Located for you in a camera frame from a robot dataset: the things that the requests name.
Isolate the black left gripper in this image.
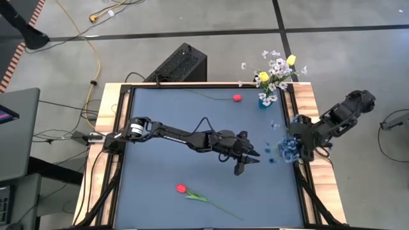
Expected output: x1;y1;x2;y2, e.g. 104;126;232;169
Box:
212;130;261;176

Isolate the white flower bunch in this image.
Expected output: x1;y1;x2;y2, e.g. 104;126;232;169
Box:
238;49;309;108

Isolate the teal textured glass vase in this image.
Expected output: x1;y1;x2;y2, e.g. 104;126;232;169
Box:
257;95;273;110

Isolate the red tulip with bare stem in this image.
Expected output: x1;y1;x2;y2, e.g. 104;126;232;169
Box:
184;88;243;103

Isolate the red tulip with green leaf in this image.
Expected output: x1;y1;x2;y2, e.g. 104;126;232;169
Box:
175;183;245;222

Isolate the blue-grey table mat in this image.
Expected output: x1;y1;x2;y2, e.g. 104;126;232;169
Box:
114;88;305;229

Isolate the grey stand foot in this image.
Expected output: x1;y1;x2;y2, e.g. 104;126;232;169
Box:
379;111;409;132

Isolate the black computer tower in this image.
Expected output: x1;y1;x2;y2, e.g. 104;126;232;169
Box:
143;42;208;83

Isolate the grey power adapter box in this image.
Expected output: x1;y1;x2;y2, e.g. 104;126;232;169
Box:
70;130;105;146

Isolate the black desk foot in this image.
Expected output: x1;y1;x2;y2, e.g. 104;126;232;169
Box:
28;156;84;186

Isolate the grey cabinet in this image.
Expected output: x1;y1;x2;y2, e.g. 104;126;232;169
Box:
0;173;43;230

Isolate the grey desk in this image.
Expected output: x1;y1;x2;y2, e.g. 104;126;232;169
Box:
0;88;42;180

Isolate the dark laptop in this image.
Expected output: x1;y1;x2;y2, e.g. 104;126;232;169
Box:
0;103;20;126

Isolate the black pole stand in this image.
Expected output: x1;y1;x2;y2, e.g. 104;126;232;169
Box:
0;0;51;51

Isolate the black table frame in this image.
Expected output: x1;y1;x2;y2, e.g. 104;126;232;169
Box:
72;82;348;230

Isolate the yellow power cord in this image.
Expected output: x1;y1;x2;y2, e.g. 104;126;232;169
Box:
54;0;102;121

